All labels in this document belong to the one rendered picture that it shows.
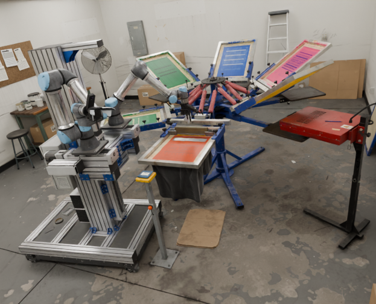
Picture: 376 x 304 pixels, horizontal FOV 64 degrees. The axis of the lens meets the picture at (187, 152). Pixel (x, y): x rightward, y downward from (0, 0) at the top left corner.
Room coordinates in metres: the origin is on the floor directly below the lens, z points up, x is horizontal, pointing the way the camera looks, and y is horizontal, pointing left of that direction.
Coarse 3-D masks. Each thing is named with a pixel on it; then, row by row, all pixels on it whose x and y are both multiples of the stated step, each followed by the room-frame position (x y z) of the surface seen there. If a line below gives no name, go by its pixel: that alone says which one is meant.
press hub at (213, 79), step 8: (208, 80) 3.61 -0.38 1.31; (216, 80) 3.52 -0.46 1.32; (224, 80) 3.51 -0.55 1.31; (216, 88) 3.57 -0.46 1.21; (216, 96) 3.55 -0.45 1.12; (208, 104) 3.58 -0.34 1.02; (216, 104) 3.51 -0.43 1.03; (216, 112) 3.52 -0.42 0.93; (216, 144) 3.57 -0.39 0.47; (224, 144) 3.57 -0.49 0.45; (216, 152) 3.57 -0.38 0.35; (224, 152) 3.54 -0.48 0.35; (216, 168) 3.58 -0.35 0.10
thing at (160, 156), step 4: (176, 136) 2.90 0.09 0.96; (180, 136) 2.89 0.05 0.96; (184, 136) 2.87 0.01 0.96; (188, 136) 2.85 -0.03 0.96; (168, 144) 2.74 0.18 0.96; (184, 144) 2.68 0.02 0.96; (164, 148) 2.66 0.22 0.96; (160, 152) 2.59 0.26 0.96; (156, 156) 2.52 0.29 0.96; (160, 156) 2.50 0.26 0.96; (164, 156) 2.49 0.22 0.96; (168, 156) 2.48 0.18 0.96; (172, 156) 2.47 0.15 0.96
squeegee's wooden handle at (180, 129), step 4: (176, 128) 2.90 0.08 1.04; (180, 128) 2.88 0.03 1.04; (184, 128) 2.86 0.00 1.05; (188, 128) 2.84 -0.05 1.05; (192, 128) 2.82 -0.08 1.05; (196, 128) 2.80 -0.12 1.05; (200, 128) 2.78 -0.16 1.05; (204, 128) 2.77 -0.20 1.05; (180, 132) 2.88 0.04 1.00; (184, 132) 2.86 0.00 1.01; (188, 132) 2.84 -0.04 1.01; (192, 132) 2.83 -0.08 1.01; (196, 132) 2.80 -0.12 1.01; (200, 132) 2.78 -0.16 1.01; (204, 132) 2.77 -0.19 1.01
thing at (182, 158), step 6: (198, 138) 2.77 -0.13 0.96; (204, 138) 2.75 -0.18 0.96; (186, 144) 2.67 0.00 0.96; (192, 144) 2.65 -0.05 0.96; (198, 144) 2.63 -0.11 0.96; (204, 144) 2.61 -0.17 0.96; (198, 150) 2.51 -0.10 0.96; (180, 156) 2.44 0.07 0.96; (186, 156) 2.42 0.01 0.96; (192, 156) 2.40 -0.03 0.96
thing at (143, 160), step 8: (208, 128) 2.92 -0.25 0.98; (216, 128) 2.88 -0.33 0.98; (168, 136) 2.93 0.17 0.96; (160, 144) 2.75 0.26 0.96; (208, 144) 2.53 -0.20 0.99; (152, 152) 2.60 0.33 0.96; (208, 152) 2.41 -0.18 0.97; (144, 160) 2.40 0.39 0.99; (152, 160) 2.38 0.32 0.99; (160, 160) 2.35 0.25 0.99; (168, 160) 2.33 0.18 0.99; (200, 160) 2.24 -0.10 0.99
